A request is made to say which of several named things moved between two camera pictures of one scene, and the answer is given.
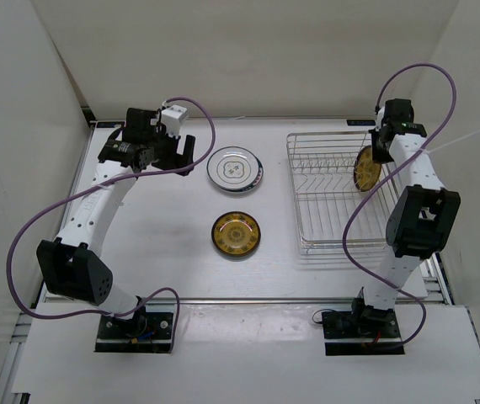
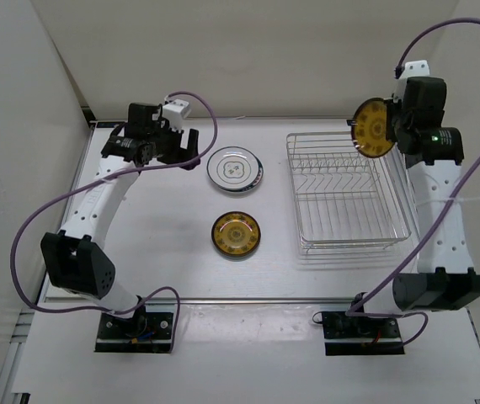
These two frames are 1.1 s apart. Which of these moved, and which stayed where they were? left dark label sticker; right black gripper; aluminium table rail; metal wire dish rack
Moved: right black gripper
Stayed: left dark label sticker; metal wire dish rack; aluminium table rail
